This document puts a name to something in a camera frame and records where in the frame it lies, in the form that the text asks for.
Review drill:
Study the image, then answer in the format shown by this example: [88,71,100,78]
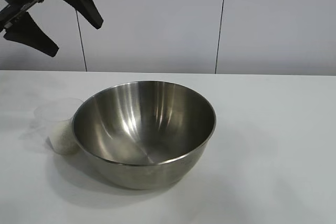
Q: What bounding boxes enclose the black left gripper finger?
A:
[3,12,60,58]
[56,0,104,31]

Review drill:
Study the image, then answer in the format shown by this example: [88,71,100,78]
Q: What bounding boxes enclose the translucent plastic measuring cup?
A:
[33,98,86,155]

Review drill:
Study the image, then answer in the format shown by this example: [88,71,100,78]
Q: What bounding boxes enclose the white rice grains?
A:
[49,122,79,155]

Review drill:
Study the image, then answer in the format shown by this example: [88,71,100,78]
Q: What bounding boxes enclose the stainless steel mixing bowl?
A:
[71,81,217,190]

